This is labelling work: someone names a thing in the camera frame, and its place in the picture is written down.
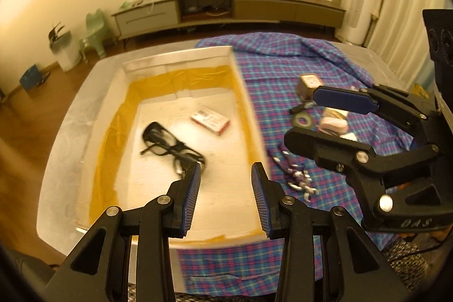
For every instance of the white air conditioner unit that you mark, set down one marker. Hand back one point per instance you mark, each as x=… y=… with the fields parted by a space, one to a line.
x=357 y=23

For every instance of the red white small box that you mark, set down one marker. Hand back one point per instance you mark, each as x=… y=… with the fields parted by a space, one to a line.
x=210 y=120

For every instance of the pink white small case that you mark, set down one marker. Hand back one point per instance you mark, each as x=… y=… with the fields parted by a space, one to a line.
x=333 y=125

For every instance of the black safety glasses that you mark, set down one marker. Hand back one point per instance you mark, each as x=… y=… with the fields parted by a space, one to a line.
x=161 y=142

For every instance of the green plastic stool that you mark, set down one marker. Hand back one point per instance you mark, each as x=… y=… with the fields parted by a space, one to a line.
x=97 y=31

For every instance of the brown square small box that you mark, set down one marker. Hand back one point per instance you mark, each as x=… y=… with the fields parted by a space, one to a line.
x=306 y=85

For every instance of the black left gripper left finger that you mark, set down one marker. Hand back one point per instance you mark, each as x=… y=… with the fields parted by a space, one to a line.
x=97 y=268

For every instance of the long tv cabinet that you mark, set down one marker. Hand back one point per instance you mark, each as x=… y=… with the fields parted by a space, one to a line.
x=148 y=16

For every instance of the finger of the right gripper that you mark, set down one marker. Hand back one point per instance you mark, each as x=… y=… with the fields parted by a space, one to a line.
x=363 y=166
x=408 y=112

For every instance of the white foam box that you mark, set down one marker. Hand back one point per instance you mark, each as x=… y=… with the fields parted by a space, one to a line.
x=163 y=113

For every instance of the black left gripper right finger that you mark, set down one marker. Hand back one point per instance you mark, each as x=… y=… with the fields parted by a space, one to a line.
x=326 y=254

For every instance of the grey tape roll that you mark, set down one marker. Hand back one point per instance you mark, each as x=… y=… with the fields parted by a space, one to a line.
x=302 y=120

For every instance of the white trash bin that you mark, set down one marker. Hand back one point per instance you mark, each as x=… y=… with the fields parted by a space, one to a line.
x=64 y=47

